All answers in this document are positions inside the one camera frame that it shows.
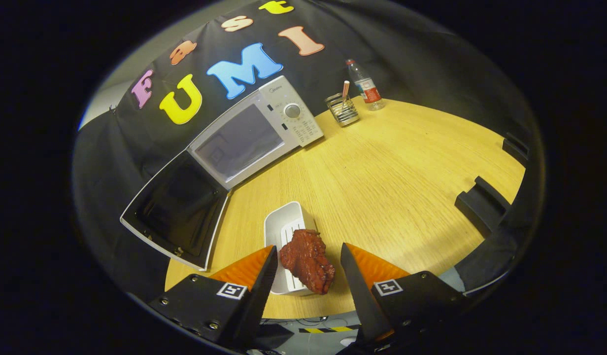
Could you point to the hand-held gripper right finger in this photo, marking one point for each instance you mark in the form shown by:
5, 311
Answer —
362, 301

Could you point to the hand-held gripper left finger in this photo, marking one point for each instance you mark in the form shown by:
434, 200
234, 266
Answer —
259, 301

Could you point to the red meat piece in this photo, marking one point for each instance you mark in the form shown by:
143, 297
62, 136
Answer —
308, 261

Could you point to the white toaster oven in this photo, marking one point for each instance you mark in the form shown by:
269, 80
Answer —
244, 143

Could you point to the yellow black striped tape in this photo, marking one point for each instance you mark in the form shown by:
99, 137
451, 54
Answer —
328, 329

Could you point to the small white ridged tray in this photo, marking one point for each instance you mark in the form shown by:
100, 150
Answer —
279, 227

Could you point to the large black block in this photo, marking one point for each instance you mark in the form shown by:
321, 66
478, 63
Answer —
481, 204

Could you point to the clear plastic water bottle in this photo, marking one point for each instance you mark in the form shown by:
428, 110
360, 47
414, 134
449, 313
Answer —
367, 91

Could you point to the red white striped straw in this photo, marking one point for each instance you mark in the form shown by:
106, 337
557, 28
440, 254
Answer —
345, 88

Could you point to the small black block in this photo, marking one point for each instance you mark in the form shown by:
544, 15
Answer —
515, 148

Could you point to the black backdrop cloth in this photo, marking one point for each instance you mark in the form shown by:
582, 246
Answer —
407, 49

